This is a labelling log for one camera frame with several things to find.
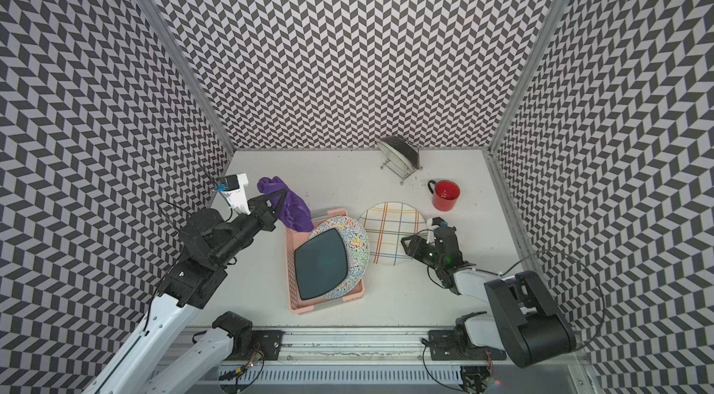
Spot purple microfibre cloth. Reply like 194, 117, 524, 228
257, 177, 313, 232

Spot white plate coloured stripes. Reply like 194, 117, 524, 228
358, 202, 427, 267

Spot teal square plate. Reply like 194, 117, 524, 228
294, 228, 348, 301

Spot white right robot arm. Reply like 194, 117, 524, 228
401, 223, 578, 368

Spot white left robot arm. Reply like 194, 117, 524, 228
84, 190, 286, 393

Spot multicolour squiggle round plate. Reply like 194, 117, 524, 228
309, 216, 370, 299

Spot pink perforated plastic tray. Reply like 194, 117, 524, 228
286, 208, 370, 314

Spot red mug dark rim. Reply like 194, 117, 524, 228
427, 180, 461, 212

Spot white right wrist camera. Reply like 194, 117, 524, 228
428, 217, 448, 230

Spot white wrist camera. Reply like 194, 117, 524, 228
216, 173, 250, 214
428, 217, 448, 230

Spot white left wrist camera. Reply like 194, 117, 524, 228
216, 173, 250, 214

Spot chrome wire plate rack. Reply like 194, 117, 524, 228
380, 148, 421, 185

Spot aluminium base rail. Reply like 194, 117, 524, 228
154, 327, 601, 393

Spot aluminium corner post left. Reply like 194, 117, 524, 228
136, 0, 235, 154

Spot aluminium corner post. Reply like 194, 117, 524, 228
487, 0, 570, 155
136, 0, 235, 154

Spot aluminium corner post right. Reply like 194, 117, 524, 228
487, 0, 570, 155

